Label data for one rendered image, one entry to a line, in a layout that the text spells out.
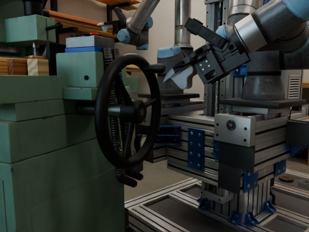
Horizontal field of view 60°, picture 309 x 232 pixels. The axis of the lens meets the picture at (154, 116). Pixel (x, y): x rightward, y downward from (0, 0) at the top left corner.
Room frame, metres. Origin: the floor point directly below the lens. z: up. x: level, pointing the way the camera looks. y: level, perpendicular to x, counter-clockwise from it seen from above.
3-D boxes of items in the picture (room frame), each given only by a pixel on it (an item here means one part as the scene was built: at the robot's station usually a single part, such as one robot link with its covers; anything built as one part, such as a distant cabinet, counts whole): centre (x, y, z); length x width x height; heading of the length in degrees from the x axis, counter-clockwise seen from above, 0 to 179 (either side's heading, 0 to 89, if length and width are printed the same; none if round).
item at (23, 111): (0.80, 0.30, 0.82); 0.40 x 0.21 x 0.04; 153
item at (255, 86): (0.98, -0.40, 0.87); 0.15 x 0.15 x 0.10
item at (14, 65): (0.83, 0.33, 0.92); 0.23 x 0.02 x 0.04; 153
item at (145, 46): (1.60, 0.08, 1.12); 0.11 x 0.08 x 0.11; 145
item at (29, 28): (0.84, 0.37, 1.03); 0.14 x 0.07 x 0.09; 63
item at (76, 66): (0.76, 0.17, 0.91); 0.15 x 0.14 x 0.09; 153
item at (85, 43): (0.77, 0.17, 0.99); 0.13 x 0.11 x 0.06; 153
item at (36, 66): (0.67, 0.29, 0.92); 0.04 x 0.03 x 0.04; 160
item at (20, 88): (0.80, 0.25, 0.87); 0.61 x 0.30 x 0.06; 153
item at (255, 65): (0.98, -0.40, 0.98); 0.13 x 0.12 x 0.14; 54
